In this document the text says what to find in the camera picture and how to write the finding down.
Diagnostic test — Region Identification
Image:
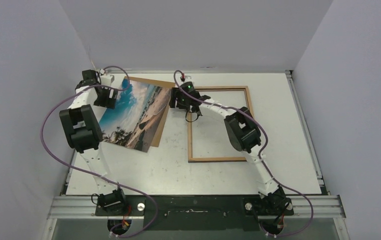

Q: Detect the beach landscape photo print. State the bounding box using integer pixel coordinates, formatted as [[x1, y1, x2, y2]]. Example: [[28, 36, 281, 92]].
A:
[[99, 77, 172, 153]]

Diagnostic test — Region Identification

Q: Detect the brown cardboard backing board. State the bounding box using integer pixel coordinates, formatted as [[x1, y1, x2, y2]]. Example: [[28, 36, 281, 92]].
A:
[[129, 76, 175, 147]]

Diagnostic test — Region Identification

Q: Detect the blue wooden picture frame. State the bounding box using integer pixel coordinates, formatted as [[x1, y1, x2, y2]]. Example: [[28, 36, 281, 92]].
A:
[[185, 86, 253, 163]]

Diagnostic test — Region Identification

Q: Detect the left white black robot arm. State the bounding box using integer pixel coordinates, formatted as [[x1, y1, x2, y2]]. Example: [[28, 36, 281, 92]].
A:
[[59, 69, 129, 216]]

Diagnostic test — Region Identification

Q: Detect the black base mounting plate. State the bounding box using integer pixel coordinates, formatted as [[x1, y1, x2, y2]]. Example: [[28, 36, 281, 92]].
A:
[[91, 194, 294, 236]]

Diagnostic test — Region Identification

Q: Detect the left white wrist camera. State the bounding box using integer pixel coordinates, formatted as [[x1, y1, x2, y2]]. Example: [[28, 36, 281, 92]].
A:
[[99, 74, 115, 87]]

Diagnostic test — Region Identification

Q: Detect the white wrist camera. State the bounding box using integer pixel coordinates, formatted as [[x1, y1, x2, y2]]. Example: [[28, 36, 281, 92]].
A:
[[179, 75, 192, 83], [99, 74, 115, 87]]

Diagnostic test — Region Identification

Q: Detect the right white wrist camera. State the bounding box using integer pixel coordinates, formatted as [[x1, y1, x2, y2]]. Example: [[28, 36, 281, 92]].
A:
[[179, 75, 192, 83]]

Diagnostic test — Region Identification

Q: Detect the aluminium front rail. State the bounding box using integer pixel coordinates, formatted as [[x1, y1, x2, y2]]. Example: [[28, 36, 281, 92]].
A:
[[47, 195, 346, 219]]

